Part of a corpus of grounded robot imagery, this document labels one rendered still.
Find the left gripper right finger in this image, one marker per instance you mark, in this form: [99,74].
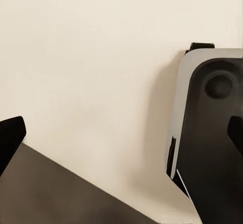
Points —
[235,131]

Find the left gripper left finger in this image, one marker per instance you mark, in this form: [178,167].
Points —
[12,133]

